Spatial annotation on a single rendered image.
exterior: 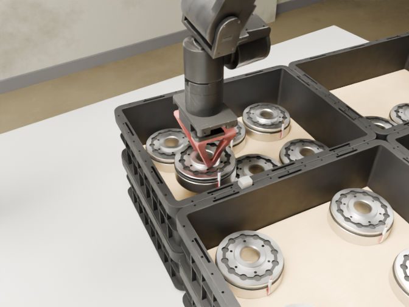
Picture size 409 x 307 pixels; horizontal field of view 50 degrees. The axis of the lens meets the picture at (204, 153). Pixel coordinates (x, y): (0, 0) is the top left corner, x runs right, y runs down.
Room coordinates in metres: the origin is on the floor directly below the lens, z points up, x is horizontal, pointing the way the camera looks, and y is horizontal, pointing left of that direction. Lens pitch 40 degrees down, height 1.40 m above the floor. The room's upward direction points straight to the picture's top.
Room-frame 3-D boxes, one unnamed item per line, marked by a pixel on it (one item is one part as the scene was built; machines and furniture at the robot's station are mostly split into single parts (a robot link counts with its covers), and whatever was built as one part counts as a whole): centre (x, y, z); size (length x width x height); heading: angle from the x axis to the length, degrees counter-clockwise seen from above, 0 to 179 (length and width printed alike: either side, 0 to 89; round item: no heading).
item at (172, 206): (0.65, -0.07, 0.92); 0.40 x 0.30 x 0.02; 116
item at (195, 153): (0.55, 0.00, 0.93); 0.05 x 0.05 x 0.01
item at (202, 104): (0.55, 0.00, 1.05); 0.10 x 0.07 x 0.07; 25
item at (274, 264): (0.40, -0.07, 0.86); 0.10 x 0.10 x 0.01
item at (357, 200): (0.50, -0.26, 0.86); 0.05 x 0.05 x 0.01
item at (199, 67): (0.55, 0.00, 1.11); 0.07 x 0.06 x 0.07; 124
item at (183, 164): (0.55, 0.00, 0.93); 0.10 x 0.10 x 0.01
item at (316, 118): (0.65, -0.07, 0.87); 0.40 x 0.30 x 0.11; 116
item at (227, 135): (0.54, 0.00, 0.98); 0.07 x 0.07 x 0.09; 25
